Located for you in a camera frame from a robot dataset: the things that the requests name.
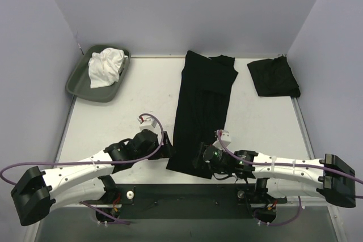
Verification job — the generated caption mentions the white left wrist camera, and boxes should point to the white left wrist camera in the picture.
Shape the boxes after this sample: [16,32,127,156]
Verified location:
[139,116,157,132]

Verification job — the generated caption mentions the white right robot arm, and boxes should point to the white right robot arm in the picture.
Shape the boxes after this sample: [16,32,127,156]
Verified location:
[192,142,356,208]

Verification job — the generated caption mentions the black t shirt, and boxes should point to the black t shirt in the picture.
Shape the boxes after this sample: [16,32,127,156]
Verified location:
[167,50,238,179]
[247,56,301,97]

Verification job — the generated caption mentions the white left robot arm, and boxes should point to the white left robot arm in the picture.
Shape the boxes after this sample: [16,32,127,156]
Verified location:
[11,129,176,226]

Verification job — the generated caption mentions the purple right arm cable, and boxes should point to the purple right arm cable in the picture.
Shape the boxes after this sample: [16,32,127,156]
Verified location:
[217,130,363,227]

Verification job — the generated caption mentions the aluminium front rail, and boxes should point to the aluminium front rail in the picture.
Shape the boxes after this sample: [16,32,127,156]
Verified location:
[84,197,330,208]

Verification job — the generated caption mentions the crumpled white t shirt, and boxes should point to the crumpled white t shirt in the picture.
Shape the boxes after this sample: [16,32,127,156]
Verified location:
[88,48,128,89]

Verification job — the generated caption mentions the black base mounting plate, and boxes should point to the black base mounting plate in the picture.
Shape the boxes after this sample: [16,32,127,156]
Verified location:
[114,184,287,220]

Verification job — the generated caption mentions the folded black t shirt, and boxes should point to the folded black t shirt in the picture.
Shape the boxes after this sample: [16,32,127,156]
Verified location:
[247,56,301,97]

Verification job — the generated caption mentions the grey plastic tray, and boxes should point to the grey plastic tray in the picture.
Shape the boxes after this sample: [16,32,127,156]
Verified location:
[65,44,131,103]

